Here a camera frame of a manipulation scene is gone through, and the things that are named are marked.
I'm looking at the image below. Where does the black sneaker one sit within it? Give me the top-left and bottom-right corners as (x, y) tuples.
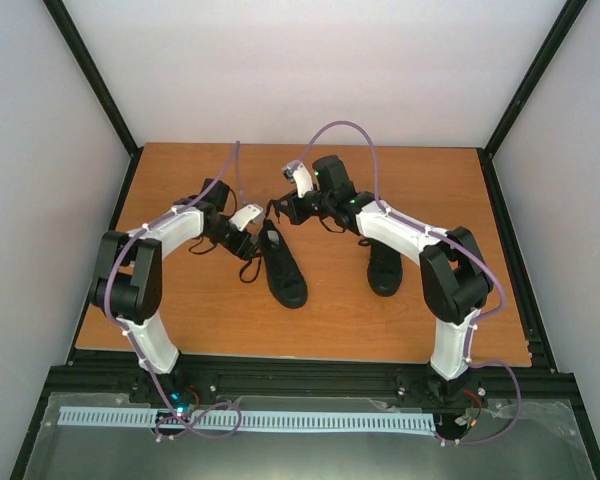
(239, 200), (308, 309)

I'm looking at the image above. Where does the black sneaker with laces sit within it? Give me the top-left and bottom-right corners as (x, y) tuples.
(358, 238), (403, 297)

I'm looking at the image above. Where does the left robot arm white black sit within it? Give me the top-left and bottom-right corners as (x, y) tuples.
(88, 178), (264, 403)

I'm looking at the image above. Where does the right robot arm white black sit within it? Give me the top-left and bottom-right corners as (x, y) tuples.
(281, 155), (495, 404)

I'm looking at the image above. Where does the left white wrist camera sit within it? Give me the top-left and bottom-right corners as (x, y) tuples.
(229, 203), (265, 231)

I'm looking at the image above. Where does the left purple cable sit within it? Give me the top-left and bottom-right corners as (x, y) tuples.
(103, 140), (246, 441)

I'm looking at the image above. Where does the purple cable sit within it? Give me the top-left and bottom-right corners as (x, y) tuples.
(284, 120), (523, 447)
(103, 140), (246, 441)

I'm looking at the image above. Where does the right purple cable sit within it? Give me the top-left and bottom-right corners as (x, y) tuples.
(284, 120), (523, 447)

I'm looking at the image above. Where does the white slotted cable duct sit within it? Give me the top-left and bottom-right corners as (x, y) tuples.
(57, 406), (436, 436)

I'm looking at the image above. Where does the left black corner post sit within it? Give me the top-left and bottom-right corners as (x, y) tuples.
(43, 0), (140, 159)

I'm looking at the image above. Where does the black corner post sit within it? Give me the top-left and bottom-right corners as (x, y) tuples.
(484, 0), (588, 160)
(43, 0), (140, 159)

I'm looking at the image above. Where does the grey metal base plate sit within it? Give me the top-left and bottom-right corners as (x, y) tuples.
(22, 394), (595, 479)

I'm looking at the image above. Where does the right black corner post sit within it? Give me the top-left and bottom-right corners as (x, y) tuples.
(484, 0), (588, 160)

